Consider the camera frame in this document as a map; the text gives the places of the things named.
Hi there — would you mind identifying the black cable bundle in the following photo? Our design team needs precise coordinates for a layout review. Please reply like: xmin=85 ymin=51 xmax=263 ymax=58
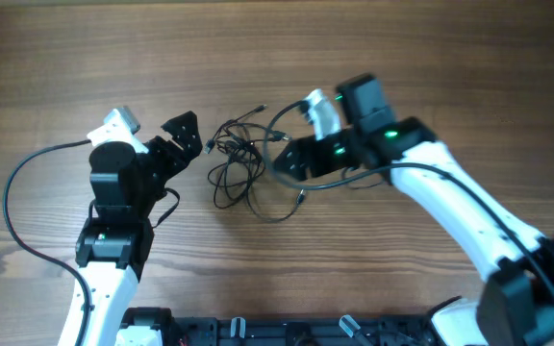
xmin=202 ymin=103 xmax=307 ymax=224

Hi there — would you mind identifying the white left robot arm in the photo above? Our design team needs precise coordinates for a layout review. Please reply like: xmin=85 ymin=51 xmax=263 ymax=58
xmin=59 ymin=107 xmax=202 ymax=345

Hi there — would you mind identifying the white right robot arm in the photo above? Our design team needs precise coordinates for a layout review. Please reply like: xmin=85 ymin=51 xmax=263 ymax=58
xmin=264 ymin=73 xmax=554 ymax=345

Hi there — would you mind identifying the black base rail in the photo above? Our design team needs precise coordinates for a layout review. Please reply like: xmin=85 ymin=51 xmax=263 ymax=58
xmin=115 ymin=308 xmax=439 ymax=346

